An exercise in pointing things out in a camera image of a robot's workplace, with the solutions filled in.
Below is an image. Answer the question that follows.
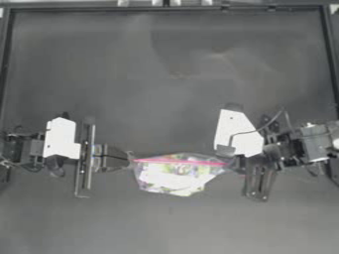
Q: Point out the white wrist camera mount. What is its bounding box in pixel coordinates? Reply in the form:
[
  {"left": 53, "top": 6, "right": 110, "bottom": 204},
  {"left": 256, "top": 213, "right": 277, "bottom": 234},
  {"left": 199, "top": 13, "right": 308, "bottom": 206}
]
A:
[
  {"left": 42, "top": 116, "right": 82, "bottom": 161},
  {"left": 213, "top": 108, "right": 264, "bottom": 159}
]

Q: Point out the clear bag with pink zip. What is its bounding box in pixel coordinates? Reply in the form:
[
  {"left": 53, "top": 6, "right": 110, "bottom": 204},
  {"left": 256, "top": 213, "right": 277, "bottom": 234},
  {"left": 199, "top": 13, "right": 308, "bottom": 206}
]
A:
[{"left": 126, "top": 151, "right": 233, "bottom": 197}]

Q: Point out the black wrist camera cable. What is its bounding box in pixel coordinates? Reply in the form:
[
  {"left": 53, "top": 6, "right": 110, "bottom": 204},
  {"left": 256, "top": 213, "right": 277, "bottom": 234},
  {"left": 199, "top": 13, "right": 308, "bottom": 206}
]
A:
[{"left": 228, "top": 108, "right": 285, "bottom": 147}]

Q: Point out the black table frame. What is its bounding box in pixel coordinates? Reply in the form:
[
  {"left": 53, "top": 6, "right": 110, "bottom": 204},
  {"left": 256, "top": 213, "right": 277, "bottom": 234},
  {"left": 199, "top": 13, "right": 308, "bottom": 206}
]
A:
[{"left": 0, "top": 0, "right": 339, "bottom": 190}]

